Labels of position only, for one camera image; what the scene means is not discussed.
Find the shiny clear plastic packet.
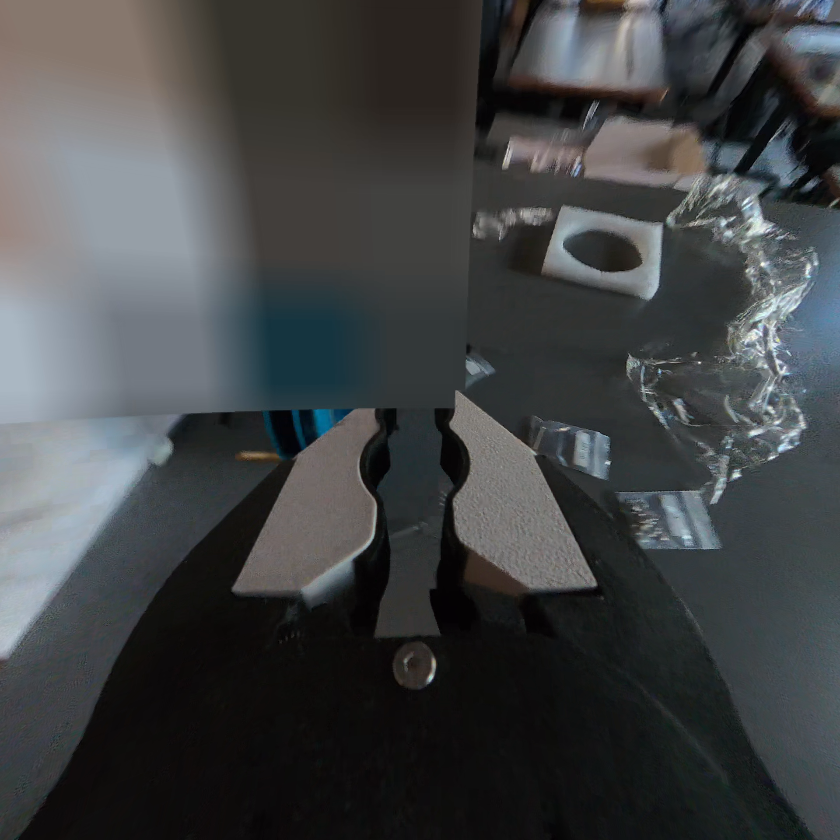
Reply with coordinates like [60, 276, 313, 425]
[503, 129, 586, 177]

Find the black chair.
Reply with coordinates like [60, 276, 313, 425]
[669, 0, 840, 198]

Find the background table with white top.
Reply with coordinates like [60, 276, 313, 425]
[505, 0, 670, 106]

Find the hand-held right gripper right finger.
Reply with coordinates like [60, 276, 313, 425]
[429, 391, 599, 637]

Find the white foam block with hole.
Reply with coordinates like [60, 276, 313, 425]
[542, 205, 664, 301]

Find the crumpled clear plastic wrap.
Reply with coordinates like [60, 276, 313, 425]
[626, 173, 820, 505]

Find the open cardboard box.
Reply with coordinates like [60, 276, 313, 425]
[584, 117, 706, 191]

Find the white sheet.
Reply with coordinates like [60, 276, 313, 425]
[0, 420, 175, 660]

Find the blue object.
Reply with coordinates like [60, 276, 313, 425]
[262, 409, 354, 462]

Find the crumpled clear plastic bag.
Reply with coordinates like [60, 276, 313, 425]
[472, 207, 555, 241]

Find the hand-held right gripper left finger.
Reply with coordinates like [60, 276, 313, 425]
[232, 409, 399, 634]

